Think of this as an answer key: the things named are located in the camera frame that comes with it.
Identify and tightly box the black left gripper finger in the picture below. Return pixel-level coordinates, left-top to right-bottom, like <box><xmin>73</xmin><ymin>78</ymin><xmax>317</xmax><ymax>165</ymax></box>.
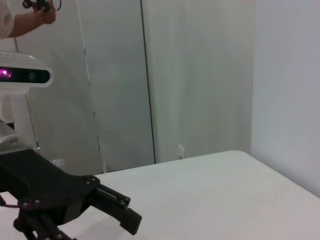
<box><xmin>91</xmin><ymin>183</ymin><xmax>143</xmax><ymax>236</ymax></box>

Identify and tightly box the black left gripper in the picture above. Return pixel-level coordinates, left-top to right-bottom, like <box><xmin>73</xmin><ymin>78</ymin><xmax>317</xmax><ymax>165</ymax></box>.
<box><xmin>0</xmin><ymin>148</ymin><xmax>99</xmax><ymax>240</ymax></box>

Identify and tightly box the black handheld device with cable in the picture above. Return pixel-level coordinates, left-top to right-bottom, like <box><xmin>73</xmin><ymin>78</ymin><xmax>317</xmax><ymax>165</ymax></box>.
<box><xmin>22</xmin><ymin>0</ymin><xmax>63</xmax><ymax>12</ymax></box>

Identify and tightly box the person's bare forearm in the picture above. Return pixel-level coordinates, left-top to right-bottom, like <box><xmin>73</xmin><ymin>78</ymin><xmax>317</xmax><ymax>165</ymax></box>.
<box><xmin>7</xmin><ymin>7</ymin><xmax>42</xmax><ymax>39</ymax></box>

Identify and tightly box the person's hand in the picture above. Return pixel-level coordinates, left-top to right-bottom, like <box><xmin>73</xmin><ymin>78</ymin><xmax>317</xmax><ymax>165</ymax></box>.
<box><xmin>36</xmin><ymin>3</ymin><xmax>57</xmax><ymax>26</ymax></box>

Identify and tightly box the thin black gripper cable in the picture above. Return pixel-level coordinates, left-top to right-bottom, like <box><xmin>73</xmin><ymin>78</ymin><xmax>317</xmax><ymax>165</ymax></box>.
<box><xmin>0</xmin><ymin>192</ymin><xmax>21</xmax><ymax>209</ymax></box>

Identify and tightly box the silver head depth camera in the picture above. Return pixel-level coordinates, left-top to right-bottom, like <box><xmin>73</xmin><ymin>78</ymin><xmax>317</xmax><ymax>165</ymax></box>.
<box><xmin>0</xmin><ymin>49</ymin><xmax>55</xmax><ymax>89</ymax></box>

